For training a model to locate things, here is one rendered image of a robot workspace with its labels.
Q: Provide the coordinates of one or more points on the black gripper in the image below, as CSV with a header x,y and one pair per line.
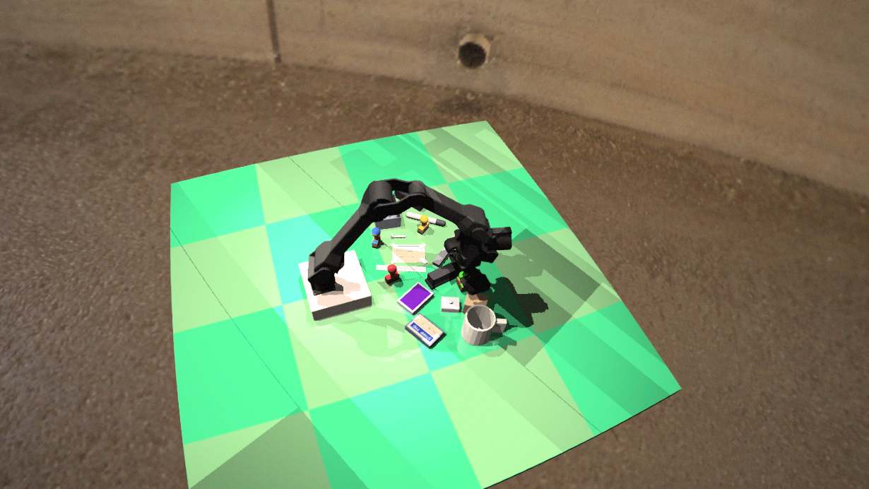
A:
x,y
475,282

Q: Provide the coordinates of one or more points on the beige mug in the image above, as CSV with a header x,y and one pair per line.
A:
x,y
479,324

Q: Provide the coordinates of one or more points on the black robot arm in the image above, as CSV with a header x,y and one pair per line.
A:
x,y
474,233

